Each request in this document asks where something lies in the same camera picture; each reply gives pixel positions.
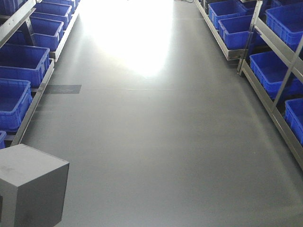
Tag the gray hollow cube base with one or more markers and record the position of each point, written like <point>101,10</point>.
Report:
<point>32,187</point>

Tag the right steel bin rack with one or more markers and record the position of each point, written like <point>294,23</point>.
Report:
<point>266,38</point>

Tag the steel bin rack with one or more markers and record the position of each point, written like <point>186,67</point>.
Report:
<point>33,34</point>
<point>266,38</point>

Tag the left steel bin rack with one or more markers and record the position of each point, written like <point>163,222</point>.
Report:
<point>33,34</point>

